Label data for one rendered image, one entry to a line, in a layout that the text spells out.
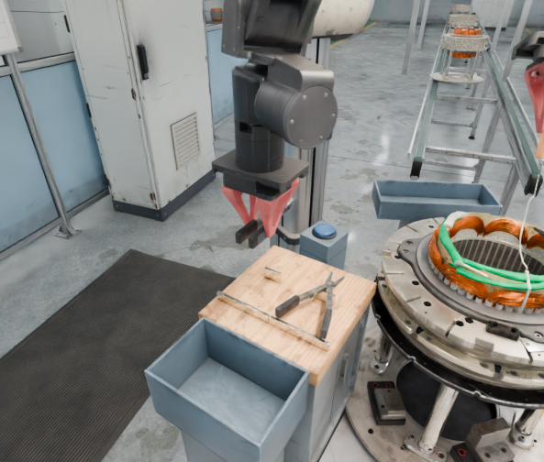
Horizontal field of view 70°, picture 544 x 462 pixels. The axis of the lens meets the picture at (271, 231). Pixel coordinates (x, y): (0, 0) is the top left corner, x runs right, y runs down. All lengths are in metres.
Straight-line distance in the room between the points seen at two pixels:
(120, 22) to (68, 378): 1.80
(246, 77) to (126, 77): 2.17
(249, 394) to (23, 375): 1.61
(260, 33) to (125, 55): 2.15
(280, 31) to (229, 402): 0.45
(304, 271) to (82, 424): 1.36
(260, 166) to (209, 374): 0.31
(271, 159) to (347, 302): 0.25
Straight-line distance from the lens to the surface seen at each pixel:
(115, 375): 1.93
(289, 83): 0.37
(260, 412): 0.56
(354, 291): 0.61
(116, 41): 2.56
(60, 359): 2.09
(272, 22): 0.41
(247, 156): 0.44
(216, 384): 0.59
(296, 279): 0.62
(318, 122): 0.37
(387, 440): 0.78
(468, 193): 1.02
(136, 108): 2.59
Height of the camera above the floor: 1.46
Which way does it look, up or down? 33 degrees down
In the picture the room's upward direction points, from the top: straight up
